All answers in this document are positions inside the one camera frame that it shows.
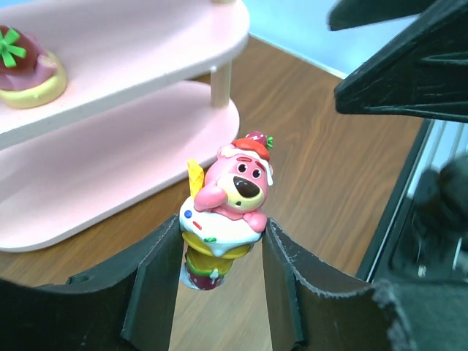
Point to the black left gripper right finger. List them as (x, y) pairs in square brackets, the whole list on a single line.
[(314, 306)]

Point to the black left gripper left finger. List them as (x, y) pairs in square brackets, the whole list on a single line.
[(126, 302)]

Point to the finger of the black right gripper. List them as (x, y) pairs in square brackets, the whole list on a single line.
[(421, 72), (348, 14)]

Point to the pink yellow character toy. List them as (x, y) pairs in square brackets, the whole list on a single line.
[(222, 219)]

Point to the pink donut toy green star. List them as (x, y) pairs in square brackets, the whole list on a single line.
[(31, 76)]

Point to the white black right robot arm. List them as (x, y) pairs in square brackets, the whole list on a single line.
[(422, 234)]

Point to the pink three-tier oval shelf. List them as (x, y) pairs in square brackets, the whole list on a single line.
[(148, 88)]

